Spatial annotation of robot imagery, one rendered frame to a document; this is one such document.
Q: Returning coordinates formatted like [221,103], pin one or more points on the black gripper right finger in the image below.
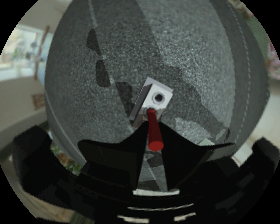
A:
[182,158]

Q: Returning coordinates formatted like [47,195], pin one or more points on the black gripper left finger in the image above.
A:
[128,155]

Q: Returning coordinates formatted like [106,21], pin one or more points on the red peg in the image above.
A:
[155,141]

